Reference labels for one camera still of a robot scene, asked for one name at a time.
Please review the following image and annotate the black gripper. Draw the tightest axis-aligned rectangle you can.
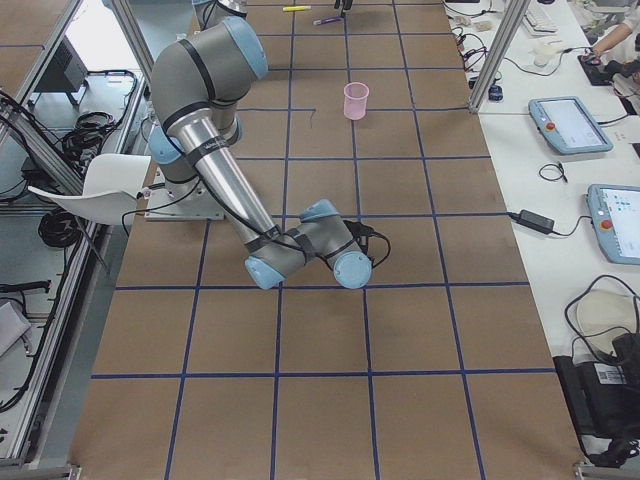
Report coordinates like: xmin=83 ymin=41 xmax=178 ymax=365
xmin=344 ymin=220 xmax=378 ymax=255

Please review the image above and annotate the purple marker pen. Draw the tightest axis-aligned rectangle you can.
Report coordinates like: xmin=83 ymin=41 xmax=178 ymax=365
xmin=312 ymin=16 xmax=342 ymax=26

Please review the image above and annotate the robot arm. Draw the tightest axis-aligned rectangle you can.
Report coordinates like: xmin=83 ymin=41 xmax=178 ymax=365
xmin=151 ymin=16 xmax=373 ymax=289
xmin=191 ymin=0 xmax=248 ymax=31

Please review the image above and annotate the pink mesh cup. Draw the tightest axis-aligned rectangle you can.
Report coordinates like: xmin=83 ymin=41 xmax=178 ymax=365
xmin=343 ymin=82 xmax=370 ymax=121

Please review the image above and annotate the yellow marker pen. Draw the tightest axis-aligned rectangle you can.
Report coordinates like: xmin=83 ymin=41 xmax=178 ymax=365
xmin=282 ymin=5 xmax=312 ymax=13

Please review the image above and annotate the black power adapter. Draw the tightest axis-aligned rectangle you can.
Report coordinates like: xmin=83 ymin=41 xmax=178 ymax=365
xmin=507 ymin=209 xmax=554 ymax=235

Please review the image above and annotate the upper teach pendant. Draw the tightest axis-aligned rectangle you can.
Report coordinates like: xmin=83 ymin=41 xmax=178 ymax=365
xmin=528 ymin=96 xmax=613 ymax=155

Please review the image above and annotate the teach pendant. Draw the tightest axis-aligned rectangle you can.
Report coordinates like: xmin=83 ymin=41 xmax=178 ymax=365
xmin=528 ymin=96 xmax=613 ymax=155
xmin=586 ymin=184 xmax=639 ymax=265

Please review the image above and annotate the lower teach pendant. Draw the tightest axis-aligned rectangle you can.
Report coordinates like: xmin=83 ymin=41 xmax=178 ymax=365
xmin=586 ymin=184 xmax=639 ymax=265

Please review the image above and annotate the round white disc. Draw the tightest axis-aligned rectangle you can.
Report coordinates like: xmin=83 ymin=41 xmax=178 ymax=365
xmin=576 ymin=290 xmax=636 ymax=354

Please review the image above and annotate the black device with label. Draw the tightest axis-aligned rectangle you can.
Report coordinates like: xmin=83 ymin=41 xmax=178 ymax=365
xmin=553 ymin=332 xmax=639 ymax=468

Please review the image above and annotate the aluminium frame post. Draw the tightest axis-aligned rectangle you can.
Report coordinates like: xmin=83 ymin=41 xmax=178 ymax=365
xmin=468 ymin=0 xmax=530 ymax=114

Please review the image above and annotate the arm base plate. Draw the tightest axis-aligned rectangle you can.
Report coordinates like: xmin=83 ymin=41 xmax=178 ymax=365
xmin=145 ymin=158 xmax=225 ymax=221

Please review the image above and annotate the small black cable loop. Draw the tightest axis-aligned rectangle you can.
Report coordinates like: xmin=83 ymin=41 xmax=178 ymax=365
xmin=538 ymin=161 xmax=568 ymax=184

